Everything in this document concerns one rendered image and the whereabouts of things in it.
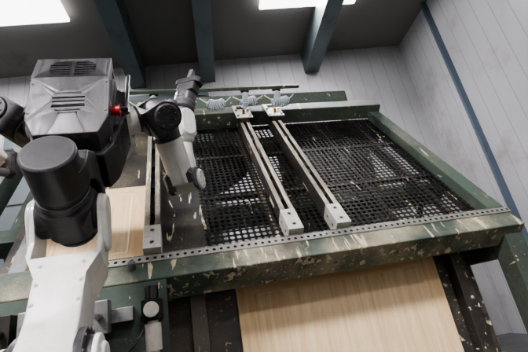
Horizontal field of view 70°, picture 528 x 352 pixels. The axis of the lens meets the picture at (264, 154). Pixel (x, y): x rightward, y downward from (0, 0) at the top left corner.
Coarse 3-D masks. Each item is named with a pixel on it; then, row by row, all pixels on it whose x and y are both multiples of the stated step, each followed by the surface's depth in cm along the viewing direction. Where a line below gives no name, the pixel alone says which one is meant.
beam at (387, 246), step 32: (448, 224) 153; (480, 224) 154; (512, 224) 155; (224, 256) 132; (256, 256) 132; (288, 256) 133; (320, 256) 136; (352, 256) 140; (384, 256) 144; (416, 256) 149; (0, 288) 116; (192, 288) 128; (224, 288) 132
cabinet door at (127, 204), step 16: (112, 192) 167; (128, 192) 168; (144, 192) 168; (112, 208) 158; (128, 208) 159; (144, 208) 159; (112, 224) 149; (128, 224) 150; (144, 224) 150; (48, 240) 139; (96, 240) 141; (112, 240) 141; (128, 240) 141; (48, 256) 132; (112, 256) 134; (128, 256) 134
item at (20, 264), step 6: (24, 240) 136; (24, 246) 133; (18, 252) 131; (24, 252) 131; (18, 258) 128; (24, 258) 128; (12, 264) 126; (18, 264) 126; (24, 264) 126; (12, 270) 124; (18, 270) 124; (24, 270) 124
